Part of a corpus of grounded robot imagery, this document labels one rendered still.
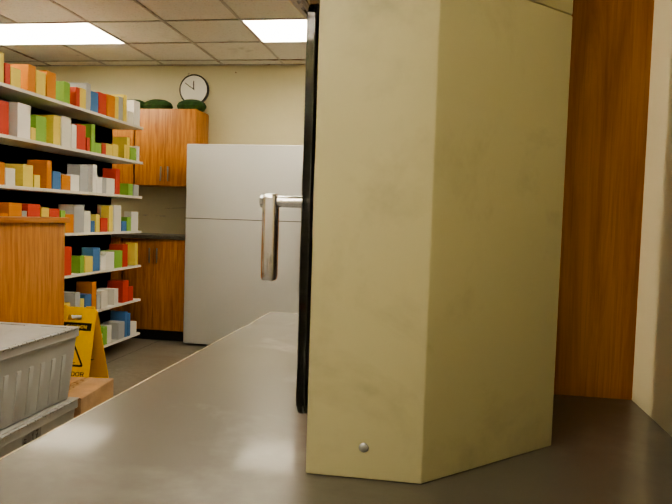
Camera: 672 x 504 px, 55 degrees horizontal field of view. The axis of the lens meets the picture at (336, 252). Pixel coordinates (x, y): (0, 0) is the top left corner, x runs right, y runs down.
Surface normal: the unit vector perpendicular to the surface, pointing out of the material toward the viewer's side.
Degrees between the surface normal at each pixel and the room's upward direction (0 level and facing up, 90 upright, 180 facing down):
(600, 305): 90
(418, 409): 90
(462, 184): 90
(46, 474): 0
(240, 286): 90
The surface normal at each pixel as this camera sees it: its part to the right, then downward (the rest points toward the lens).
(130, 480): 0.04, -1.00
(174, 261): -0.15, 0.04
